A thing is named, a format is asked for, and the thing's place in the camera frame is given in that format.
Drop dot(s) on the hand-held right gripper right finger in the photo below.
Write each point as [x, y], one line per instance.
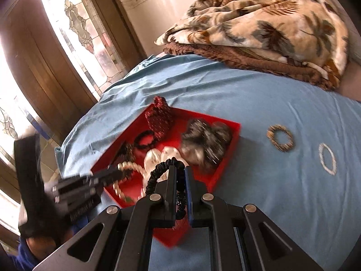
[187, 197]

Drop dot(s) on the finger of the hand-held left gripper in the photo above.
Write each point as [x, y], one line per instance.
[84, 183]
[84, 200]

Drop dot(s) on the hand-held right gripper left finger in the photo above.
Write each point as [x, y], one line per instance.
[172, 192]

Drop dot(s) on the white polka dot scrunchie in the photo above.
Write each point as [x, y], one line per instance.
[153, 158]

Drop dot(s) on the brown organza scrunchie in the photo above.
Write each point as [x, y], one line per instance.
[203, 144]

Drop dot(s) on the dark red polka dot scrunchie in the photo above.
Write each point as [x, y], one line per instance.
[158, 121]

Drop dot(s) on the red plastic tray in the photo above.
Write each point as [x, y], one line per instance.
[180, 118]

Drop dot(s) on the person's left forearm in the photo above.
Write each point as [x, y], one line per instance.
[39, 248]

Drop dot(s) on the blue bed sheet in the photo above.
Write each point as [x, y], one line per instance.
[282, 203]

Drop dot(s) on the stained glass window pane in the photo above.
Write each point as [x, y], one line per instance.
[84, 34]

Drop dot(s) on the floral leaf print blanket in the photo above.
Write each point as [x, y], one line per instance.
[253, 25]

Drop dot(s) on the pink bed cover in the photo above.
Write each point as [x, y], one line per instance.
[352, 84]

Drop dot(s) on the wooden window frame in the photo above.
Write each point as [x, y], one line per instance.
[42, 76]

